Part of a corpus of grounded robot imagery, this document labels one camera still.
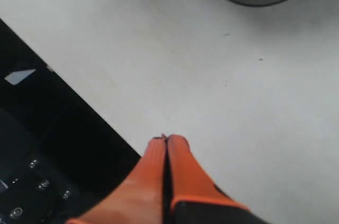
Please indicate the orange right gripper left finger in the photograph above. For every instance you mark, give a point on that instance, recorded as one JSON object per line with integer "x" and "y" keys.
{"x": 139, "y": 198}

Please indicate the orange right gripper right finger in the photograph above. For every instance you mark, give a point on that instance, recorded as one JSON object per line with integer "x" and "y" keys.
{"x": 196, "y": 198}

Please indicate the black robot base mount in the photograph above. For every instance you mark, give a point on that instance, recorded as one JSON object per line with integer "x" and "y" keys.
{"x": 58, "y": 156}

